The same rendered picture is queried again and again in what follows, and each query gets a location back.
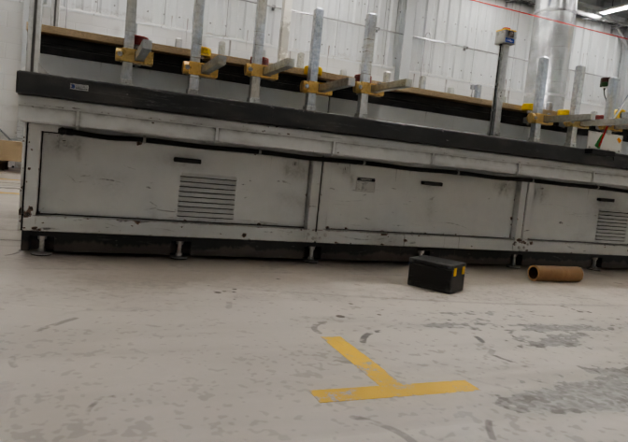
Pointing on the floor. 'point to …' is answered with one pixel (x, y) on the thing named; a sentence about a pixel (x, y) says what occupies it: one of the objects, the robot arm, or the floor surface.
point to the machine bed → (297, 186)
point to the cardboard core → (554, 273)
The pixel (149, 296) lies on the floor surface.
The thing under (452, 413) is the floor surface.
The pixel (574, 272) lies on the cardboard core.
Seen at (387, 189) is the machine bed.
